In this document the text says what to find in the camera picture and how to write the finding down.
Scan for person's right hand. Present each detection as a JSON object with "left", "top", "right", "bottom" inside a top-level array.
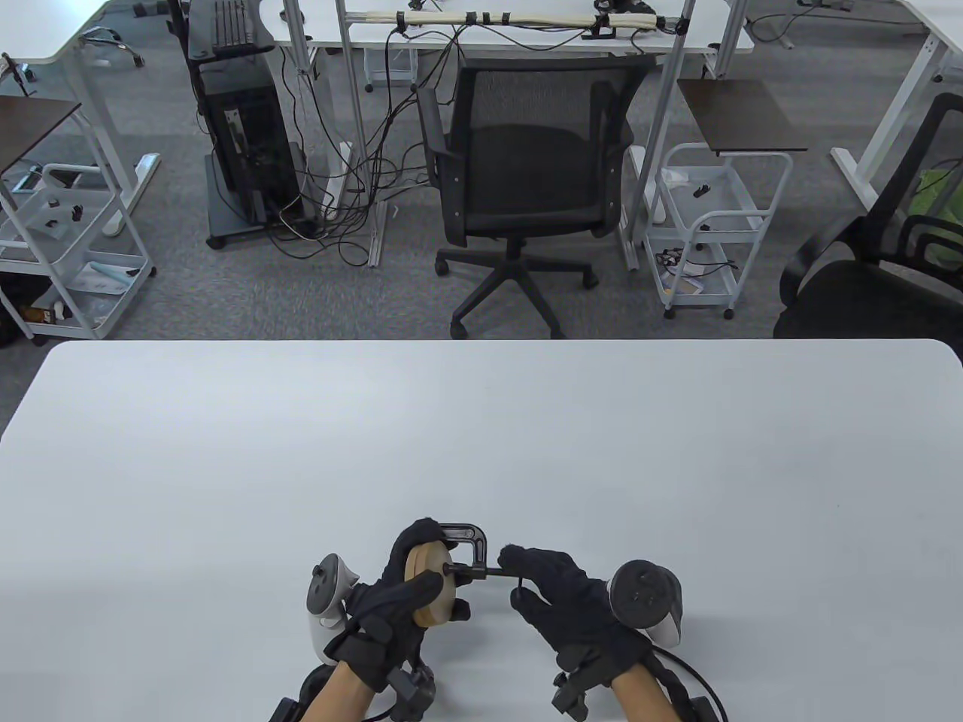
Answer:
[{"left": 497, "top": 545, "right": 649, "bottom": 675}]

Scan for person's left hand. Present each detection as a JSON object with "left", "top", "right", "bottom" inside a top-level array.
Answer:
[{"left": 324, "top": 517, "right": 474, "bottom": 693}]

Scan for black metal clamp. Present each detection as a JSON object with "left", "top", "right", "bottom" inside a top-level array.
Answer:
[{"left": 436, "top": 523, "right": 531, "bottom": 602}]

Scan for person's right forearm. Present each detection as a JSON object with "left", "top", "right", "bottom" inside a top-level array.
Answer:
[{"left": 609, "top": 657, "right": 686, "bottom": 722}]

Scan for person's left forearm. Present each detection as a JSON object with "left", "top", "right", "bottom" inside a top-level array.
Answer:
[{"left": 300, "top": 660, "right": 381, "bottom": 722}]

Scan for grey white tracking controller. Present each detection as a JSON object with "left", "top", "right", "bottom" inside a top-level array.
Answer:
[
  {"left": 304, "top": 554, "right": 361, "bottom": 652},
  {"left": 607, "top": 560, "right": 686, "bottom": 648}
]

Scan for black padded office chair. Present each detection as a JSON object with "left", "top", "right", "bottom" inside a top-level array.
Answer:
[{"left": 773, "top": 93, "right": 963, "bottom": 340}]

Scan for black computer tower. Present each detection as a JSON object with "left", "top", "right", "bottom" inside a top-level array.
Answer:
[
  {"left": 166, "top": 0, "right": 320, "bottom": 251},
  {"left": 199, "top": 79, "right": 307, "bottom": 226}
]

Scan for white power strip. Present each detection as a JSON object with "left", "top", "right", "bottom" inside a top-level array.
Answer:
[{"left": 322, "top": 141, "right": 354, "bottom": 221}]

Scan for white blue paper packet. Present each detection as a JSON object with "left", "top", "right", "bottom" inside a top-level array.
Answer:
[{"left": 72, "top": 259, "right": 144, "bottom": 295}]

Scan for white rolling cart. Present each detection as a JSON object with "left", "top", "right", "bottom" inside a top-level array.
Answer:
[
  {"left": 643, "top": 143, "right": 794, "bottom": 321},
  {"left": 0, "top": 162, "right": 158, "bottom": 346}
]

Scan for black mesh office chair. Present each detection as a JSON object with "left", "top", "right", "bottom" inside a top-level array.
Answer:
[{"left": 416, "top": 56, "right": 659, "bottom": 340}]

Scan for brown wooden tabletop board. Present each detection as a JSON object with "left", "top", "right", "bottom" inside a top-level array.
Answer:
[
  {"left": 677, "top": 77, "right": 810, "bottom": 157},
  {"left": 0, "top": 96, "right": 82, "bottom": 175}
]

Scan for lime green bag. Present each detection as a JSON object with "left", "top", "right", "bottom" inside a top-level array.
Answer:
[{"left": 907, "top": 169, "right": 963, "bottom": 269}]

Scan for white desk with slanted leg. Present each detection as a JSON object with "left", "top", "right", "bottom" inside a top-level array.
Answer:
[{"left": 830, "top": 0, "right": 963, "bottom": 215}]

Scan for black keyboard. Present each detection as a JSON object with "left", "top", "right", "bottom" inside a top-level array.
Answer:
[{"left": 212, "top": 0, "right": 254, "bottom": 53}]

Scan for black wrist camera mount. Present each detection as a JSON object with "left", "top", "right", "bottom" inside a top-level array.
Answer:
[
  {"left": 387, "top": 661, "right": 439, "bottom": 722},
  {"left": 551, "top": 661, "right": 615, "bottom": 722}
]

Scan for black glove cable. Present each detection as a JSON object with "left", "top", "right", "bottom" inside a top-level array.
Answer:
[
  {"left": 650, "top": 650, "right": 730, "bottom": 722},
  {"left": 299, "top": 665, "right": 336, "bottom": 705}
]

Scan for tangle of black cables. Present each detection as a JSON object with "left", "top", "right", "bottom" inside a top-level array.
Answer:
[{"left": 267, "top": 23, "right": 471, "bottom": 269}]

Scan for aluminium frame post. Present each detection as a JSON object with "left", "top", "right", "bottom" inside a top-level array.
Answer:
[
  {"left": 618, "top": 0, "right": 697, "bottom": 273},
  {"left": 335, "top": 0, "right": 388, "bottom": 269}
]

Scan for white desk with cable sleeve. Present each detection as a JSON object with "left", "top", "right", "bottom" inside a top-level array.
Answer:
[{"left": 260, "top": 0, "right": 755, "bottom": 80}]

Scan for cream cable sleeve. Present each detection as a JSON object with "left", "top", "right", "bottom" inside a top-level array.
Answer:
[{"left": 354, "top": 9, "right": 668, "bottom": 34}]

